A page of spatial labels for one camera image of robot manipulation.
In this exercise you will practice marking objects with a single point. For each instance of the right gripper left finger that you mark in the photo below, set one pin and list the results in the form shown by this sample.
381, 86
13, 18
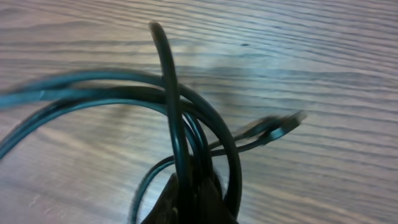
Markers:
165, 210

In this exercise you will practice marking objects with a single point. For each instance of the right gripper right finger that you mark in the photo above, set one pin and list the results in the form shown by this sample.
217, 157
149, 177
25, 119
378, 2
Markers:
211, 207

